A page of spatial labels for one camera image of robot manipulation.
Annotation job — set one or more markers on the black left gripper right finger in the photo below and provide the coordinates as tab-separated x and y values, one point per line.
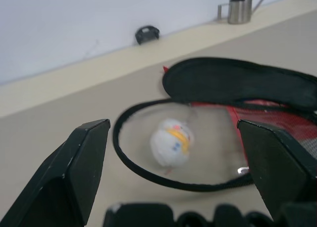
277	162

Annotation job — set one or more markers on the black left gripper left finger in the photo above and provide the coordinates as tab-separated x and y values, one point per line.
67	172

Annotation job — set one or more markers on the red black paddle case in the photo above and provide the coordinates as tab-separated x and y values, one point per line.
223	81

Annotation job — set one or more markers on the white printed ball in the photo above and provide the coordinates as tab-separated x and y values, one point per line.
168	145

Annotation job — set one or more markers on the stainless steel watering can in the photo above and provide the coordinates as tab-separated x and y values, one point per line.
239	12

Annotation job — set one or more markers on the small black round object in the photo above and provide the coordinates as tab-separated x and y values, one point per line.
146	34

